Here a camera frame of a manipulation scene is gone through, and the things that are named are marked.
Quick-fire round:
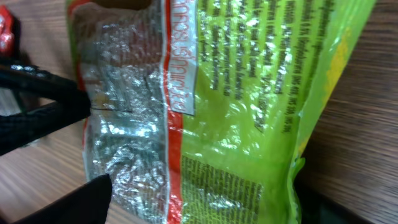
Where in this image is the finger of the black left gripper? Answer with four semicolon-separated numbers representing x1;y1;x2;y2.
1;65;90;106
1;101;90;155

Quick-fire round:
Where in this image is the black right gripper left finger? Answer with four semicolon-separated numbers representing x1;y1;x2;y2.
14;174;113;224

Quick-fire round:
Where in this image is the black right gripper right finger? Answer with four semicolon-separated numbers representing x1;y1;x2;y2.
294;180;370;224

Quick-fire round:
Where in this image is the red stick sachet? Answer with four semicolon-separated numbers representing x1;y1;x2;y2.
1;5;15;57

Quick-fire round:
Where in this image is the green snack bag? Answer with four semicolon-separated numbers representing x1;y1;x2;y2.
67;0;374;224

